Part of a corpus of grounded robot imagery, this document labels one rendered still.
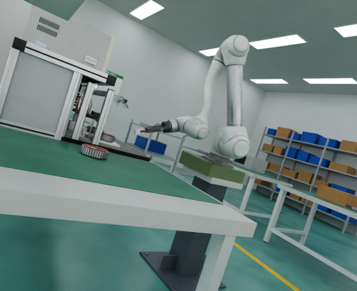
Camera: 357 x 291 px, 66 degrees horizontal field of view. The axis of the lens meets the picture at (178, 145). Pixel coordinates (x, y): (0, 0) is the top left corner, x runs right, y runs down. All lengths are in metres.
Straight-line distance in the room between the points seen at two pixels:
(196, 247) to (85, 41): 1.48
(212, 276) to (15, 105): 1.03
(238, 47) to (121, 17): 5.88
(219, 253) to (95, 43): 1.14
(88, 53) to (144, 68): 6.00
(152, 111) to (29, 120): 6.36
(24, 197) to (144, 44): 7.05
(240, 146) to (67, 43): 1.09
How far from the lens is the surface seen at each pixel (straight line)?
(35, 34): 1.49
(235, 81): 1.75
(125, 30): 7.40
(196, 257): 2.10
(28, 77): 1.35
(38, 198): 0.62
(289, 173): 8.02
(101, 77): 1.38
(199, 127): 1.67
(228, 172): 1.89
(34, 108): 1.36
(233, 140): 1.70
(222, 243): 0.95
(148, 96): 7.52
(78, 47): 1.51
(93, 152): 1.13
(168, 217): 0.74
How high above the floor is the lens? 0.94
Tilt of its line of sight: 2 degrees down
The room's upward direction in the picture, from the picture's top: 18 degrees clockwise
